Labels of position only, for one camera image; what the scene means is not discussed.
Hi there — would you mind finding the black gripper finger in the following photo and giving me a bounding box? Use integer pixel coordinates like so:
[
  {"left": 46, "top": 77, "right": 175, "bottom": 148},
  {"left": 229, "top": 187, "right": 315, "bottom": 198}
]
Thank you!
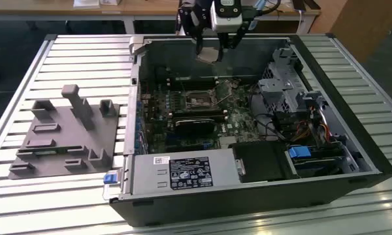
[
  {"left": 179, "top": 7, "right": 206, "bottom": 54},
  {"left": 217, "top": 21, "right": 247, "bottom": 62}
]

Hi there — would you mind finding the silver CPU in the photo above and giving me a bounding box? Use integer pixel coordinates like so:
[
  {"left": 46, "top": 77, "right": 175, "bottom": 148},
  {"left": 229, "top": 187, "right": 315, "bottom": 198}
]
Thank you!
[{"left": 197, "top": 47, "right": 219, "bottom": 65}]

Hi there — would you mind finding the metal socket cover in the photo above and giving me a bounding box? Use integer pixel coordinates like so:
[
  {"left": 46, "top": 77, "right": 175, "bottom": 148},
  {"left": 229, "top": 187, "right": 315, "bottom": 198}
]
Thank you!
[{"left": 214, "top": 79, "right": 235, "bottom": 110}]

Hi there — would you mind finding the CPU socket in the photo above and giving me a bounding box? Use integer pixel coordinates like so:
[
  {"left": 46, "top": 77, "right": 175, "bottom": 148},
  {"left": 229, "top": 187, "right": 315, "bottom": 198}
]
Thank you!
[{"left": 182, "top": 90, "right": 219, "bottom": 111}]

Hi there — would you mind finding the pale blue teach pendant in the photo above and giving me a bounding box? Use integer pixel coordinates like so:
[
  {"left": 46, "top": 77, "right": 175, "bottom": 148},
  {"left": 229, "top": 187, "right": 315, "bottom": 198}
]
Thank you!
[{"left": 247, "top": 0, "right": 269, "bottom": 31}]

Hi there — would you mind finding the metal drive cage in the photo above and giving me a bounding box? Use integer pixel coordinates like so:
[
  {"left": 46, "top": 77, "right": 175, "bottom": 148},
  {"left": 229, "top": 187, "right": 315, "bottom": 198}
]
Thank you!
[{"left": 258, "top": 47, "right": 327, "bottom": 115}]

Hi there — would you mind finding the green motherboard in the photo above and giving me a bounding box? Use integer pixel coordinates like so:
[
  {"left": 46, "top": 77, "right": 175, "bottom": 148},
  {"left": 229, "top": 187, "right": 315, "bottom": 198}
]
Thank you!
[{"left": 139, "top": 77, "right": 262, "bottom": 155}]

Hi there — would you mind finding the black graphics card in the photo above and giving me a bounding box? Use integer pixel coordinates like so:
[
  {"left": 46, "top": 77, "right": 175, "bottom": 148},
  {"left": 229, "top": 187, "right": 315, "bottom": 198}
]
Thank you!
[{"left": 169, "top": 117, "right": 218, "bottom": 136}]

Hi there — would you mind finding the white paper box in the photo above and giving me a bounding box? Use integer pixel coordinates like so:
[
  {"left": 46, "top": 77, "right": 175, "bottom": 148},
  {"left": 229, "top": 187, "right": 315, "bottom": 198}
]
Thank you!
[{"left": 74, "top": 0, "right": 100, "bottom": 10}]

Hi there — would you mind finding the silver chipset heatsink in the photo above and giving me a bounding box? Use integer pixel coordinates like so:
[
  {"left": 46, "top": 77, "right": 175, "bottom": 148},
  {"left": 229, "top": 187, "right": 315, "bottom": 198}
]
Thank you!
[{"left": 219, "top": 137, "right": 238, "bottom": 149}]

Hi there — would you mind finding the wooden desk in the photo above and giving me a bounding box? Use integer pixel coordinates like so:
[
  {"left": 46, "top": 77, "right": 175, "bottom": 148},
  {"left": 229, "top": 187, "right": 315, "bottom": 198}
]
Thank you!
[{"left": 0, "top": 0, "right": 323, "bottom": 35}]

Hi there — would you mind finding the wooden cabinet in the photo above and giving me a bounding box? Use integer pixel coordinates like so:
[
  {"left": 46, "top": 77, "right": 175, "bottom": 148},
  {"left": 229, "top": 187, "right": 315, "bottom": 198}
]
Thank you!
[{"left": 329, "top": 0, "right": 392, "bottom": 64}]

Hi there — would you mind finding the black plastic shroud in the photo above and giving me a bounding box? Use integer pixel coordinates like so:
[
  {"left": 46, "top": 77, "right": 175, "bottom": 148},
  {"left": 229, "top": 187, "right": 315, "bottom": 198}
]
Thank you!
[{"left": 230, "top": 141, "right": 299, "bottom": 184}]

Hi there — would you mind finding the blue disk carrier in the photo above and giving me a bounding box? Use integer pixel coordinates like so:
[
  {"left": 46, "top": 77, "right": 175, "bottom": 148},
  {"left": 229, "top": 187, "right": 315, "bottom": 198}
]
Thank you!
[{"left": 287, "top": 145, "right": 313, "bottom": 160}]

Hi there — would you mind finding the silver power supply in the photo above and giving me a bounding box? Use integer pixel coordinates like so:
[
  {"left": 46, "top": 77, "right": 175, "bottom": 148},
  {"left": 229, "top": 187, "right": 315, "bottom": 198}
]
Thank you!
[{"left": 119, "top": 149, "right": 249, "bottom": 196}]

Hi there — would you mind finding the grey parts rack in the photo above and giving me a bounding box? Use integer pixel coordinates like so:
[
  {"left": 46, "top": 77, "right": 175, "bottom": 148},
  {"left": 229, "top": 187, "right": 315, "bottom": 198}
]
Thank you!
[{"left": 7, "top": 84, "right": 122, "bottom": 181}]

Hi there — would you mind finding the green RAM stick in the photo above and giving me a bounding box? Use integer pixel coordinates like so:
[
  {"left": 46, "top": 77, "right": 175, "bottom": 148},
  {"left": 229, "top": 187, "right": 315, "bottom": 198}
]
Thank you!
[{"left": 18, "top": 146, "right": 84, "bottom": 155}]

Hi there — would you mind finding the blue case latch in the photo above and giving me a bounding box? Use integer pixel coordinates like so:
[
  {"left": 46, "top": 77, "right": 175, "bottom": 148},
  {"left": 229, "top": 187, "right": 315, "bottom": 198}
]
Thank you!
[{"left": 103, "top": 171, "right": 123, "bottom": 185}]

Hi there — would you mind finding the black PC case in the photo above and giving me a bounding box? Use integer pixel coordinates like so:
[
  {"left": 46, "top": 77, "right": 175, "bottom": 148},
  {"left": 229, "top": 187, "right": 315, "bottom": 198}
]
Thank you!
[{"left": 108, "top": 33, "right": 392, "bottom": 228}]

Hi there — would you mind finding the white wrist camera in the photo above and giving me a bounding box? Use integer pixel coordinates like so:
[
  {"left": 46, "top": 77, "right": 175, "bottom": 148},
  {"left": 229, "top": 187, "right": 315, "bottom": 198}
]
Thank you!
[{"left": 211, "top": 0, "right": 245, "bottom": 33}]

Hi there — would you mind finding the silver case bracket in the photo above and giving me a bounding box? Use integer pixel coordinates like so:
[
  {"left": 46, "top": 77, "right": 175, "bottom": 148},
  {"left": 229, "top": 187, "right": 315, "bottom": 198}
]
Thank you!
[{"left": 130, "top": 36, "right": 152, "bottom": 56}]

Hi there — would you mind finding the white cable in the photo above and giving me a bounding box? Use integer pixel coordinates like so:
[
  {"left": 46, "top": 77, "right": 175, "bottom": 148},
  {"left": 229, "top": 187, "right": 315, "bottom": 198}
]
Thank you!
[{"left": 294, "top": 8, "right": 307, "bottom": 34}]

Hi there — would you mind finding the yellow orange wire bundle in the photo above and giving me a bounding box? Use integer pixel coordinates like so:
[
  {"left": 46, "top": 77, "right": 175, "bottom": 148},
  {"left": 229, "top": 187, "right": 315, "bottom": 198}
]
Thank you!
[{"left": 291, "top": 105, "right": 333, "bottom": 147}]

